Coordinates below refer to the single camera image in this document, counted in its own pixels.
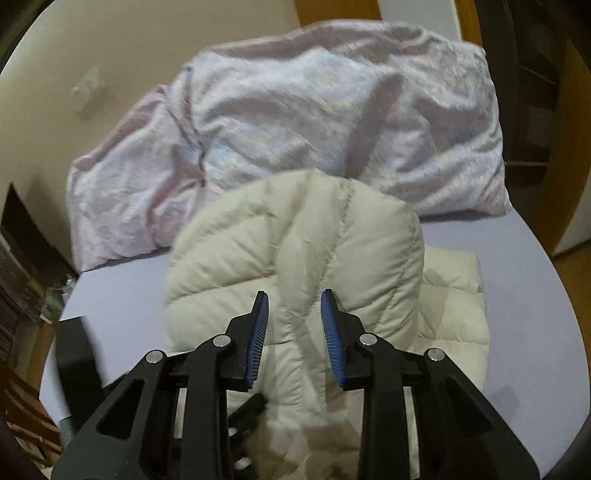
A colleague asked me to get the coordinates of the beige quilted down jacket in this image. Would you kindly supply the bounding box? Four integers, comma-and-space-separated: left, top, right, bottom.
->
163, 168, 492, 480

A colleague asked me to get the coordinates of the pink floral duvet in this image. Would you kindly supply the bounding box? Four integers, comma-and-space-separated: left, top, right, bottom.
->
66, 20, 511, 271

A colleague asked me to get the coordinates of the lavender bed sheet mattress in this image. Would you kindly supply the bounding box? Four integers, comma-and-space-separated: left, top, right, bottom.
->
63, 212, 590, 473

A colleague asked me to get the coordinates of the dark cluttered shelf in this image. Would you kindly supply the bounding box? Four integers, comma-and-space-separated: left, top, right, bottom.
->
1, 185, 76, 473

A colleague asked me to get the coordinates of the wall socket plate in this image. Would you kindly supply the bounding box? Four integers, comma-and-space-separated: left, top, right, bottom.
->
70, 66, 105, 113

